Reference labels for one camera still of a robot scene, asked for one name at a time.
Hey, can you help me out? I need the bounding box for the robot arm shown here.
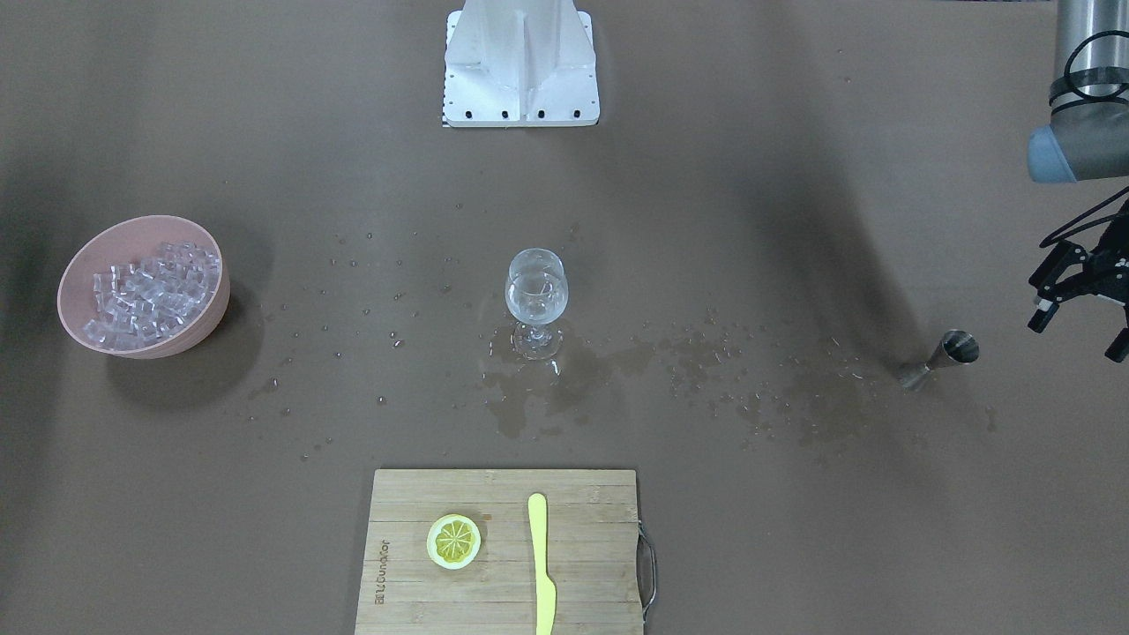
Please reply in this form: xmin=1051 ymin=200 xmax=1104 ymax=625
xmin=1027 ymin=1 xmax=1128 ymax=332

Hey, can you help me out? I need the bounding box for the clear wine glass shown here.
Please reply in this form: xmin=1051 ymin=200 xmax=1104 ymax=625
xmin=505 ymin=247 xmax=569 ymax=359

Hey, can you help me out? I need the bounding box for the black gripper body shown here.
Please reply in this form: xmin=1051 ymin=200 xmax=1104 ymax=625
xmin=1058 ymin=206 xmax=1128 ymax=305

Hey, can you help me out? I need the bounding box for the yellow lemon half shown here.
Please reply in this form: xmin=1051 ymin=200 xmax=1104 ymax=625
xmin=426 ymin=514 xmax=482 ymax=571

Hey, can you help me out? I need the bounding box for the pink bowl of ice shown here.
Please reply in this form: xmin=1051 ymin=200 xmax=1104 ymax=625
xmin=56 ymin=214 xmax=230 ymax=359

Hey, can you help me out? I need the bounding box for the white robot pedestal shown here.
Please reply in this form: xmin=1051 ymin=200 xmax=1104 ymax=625
xmin=441 ymin=1 xmax=601 ymax=129

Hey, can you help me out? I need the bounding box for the bamboo cutting board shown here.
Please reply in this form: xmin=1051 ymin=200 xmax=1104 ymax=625
xmin=355 ymin=467 xmax=654 ymax=634

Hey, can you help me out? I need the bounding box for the steel cocktail jigger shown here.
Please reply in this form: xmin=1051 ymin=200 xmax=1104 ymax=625
xmin=898 ymin=329 xmax=980 ymax=391

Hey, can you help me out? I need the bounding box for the yellow plastic knife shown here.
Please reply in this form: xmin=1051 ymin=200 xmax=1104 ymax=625
xmin=527 ymin=493 xmax=557 ymax=635

